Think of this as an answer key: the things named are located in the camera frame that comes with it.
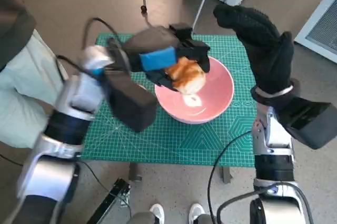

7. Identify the white shoe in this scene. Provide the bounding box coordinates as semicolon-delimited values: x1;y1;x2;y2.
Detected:
189;202;206;221
149;203;165;224

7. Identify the short black right arm cable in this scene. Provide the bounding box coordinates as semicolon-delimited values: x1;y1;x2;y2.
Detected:
215;189;277;224

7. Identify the green cutting mat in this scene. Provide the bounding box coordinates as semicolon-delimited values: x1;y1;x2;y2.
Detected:
80;33;258;168

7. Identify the grey table leg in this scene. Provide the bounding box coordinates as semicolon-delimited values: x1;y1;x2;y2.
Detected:
128;162;143;182
219;166;234;184

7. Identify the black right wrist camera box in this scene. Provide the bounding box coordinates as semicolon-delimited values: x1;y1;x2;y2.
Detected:
273;96;337;150

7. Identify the orange toy bread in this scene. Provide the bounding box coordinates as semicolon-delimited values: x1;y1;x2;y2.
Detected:
165;59;206;95

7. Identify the thin black floor cable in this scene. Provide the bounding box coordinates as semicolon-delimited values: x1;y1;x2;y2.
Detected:
78;160;132;210

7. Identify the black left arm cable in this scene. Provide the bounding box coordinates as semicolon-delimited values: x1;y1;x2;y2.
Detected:
54;17;127;85

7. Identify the white vented unit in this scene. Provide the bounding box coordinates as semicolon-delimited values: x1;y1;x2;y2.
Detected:
294;0;337;64

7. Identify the person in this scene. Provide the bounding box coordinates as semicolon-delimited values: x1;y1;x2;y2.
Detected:
0;0;70;149

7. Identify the grey metal tube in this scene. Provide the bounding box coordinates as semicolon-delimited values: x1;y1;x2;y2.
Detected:
192;0;220;35

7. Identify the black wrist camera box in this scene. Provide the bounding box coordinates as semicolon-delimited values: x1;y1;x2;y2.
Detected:
103;71;158;133
273;96;337;150

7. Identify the black metal bar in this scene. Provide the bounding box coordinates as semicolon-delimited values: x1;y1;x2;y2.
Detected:
85;178;132;224

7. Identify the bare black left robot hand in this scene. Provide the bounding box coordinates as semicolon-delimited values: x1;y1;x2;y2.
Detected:
123;23;211;93

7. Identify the long black right arm cable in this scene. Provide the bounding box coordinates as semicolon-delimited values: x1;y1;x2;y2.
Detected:
207;130;254;224

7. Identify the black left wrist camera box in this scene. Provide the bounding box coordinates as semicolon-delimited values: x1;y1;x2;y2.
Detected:
103;71;158;133

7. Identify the pink bowl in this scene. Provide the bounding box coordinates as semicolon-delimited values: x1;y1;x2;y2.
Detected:
154;56;235;125

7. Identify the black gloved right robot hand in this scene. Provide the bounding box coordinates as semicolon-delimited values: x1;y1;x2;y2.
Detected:
212;4;295;95

